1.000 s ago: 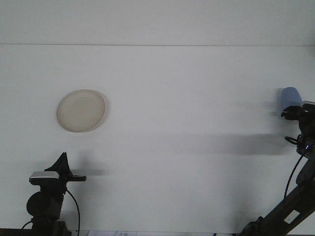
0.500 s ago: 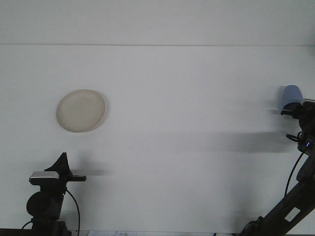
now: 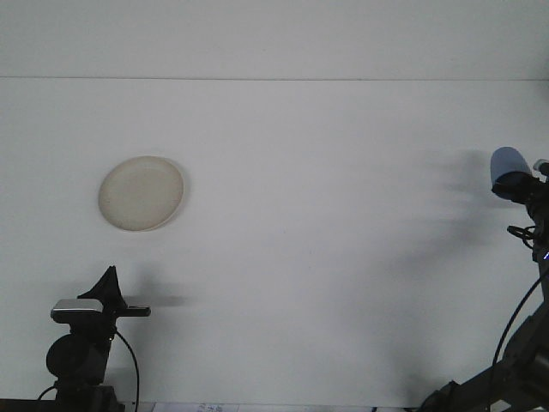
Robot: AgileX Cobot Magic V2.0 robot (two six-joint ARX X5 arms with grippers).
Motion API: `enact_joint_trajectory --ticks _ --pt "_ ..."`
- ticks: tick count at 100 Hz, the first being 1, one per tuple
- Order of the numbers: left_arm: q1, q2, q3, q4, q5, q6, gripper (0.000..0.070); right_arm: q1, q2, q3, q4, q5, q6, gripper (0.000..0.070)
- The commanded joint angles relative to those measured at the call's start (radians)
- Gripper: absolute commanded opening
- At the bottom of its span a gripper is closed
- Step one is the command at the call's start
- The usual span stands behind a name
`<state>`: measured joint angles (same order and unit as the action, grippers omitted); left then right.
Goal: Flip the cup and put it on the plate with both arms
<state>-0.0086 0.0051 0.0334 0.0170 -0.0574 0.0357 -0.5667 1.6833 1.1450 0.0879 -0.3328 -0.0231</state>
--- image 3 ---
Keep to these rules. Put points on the pale round plate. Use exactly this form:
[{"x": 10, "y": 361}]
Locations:
[{"x": 141, "y": 193}]

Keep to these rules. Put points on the pale blue cup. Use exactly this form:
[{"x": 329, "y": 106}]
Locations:
[{"x": 508, "y": 161}]

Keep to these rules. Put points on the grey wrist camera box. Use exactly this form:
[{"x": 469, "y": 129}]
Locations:
[
  {"x": 541, "y": 165},
  {"x": 77, "y": 310}
]

